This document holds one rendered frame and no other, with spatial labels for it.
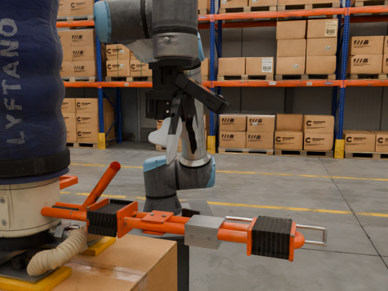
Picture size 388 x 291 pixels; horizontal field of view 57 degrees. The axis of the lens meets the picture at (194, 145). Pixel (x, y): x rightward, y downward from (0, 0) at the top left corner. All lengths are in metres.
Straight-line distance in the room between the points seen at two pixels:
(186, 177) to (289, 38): 6.54
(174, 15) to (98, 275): 0.57
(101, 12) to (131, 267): 0.58
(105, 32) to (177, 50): 0.22
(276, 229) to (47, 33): 0.63
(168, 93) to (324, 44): 7.37
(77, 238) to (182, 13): 0.52
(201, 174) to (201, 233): 0.93
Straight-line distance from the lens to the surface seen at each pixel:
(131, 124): 9.96
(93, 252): 0.95
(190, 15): 0.71
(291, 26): 8.00
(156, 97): 0.71
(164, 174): 1.65
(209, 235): 0.72
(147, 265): 0.89
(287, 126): 8.40
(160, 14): 0.71
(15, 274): 0.88
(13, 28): 0.85
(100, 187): 0.81
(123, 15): 0.84
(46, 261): 0.82
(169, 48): 0.69
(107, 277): 0.86
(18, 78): 0.84
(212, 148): 7.97
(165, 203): 1.68
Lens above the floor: 1.35
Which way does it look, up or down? 8 degrees down
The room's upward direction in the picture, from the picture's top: straight up
